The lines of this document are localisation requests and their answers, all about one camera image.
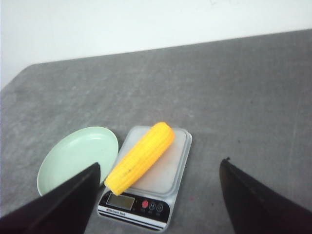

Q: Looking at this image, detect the yellow corn cob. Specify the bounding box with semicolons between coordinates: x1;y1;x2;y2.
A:
104;122;175;195

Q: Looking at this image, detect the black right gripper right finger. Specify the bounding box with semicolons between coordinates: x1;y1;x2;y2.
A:
219;159;312;234

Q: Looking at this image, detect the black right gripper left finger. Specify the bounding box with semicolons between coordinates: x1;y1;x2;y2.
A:
0;163;100;234

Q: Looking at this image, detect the silver digital kitchen scale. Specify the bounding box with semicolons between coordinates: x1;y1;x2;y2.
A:
97;128;193;233

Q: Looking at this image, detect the light green plate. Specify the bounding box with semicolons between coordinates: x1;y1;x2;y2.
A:
37;126;119;196

